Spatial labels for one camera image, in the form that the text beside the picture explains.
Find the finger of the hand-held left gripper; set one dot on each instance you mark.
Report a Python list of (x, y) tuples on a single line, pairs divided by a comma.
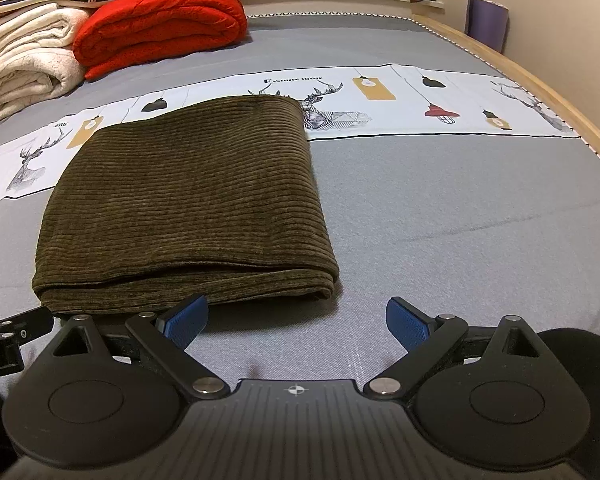
[(27, 324)]

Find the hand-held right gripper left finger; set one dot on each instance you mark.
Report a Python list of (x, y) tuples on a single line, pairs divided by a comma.
[(185, 322)]

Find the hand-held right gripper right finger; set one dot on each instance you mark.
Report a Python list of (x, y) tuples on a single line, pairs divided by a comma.
[(407, 325)]

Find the dark olive knit sweater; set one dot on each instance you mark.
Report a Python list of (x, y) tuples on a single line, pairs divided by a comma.
[(190, 200)]

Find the grey printed bed sheet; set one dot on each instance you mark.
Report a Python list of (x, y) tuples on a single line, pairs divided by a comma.
[(455, 210)]

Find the cream fluffy folded blanket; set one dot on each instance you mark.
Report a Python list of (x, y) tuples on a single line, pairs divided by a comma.
[(30, 60)]

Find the red folded blanket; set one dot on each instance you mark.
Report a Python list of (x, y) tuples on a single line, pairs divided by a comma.
[(165, 25)]

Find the purple box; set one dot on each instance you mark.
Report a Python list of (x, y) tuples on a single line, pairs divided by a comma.
[(487, 22)]

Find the grey window sill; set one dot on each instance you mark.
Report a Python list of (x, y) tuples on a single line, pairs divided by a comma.
[(330, 2)]

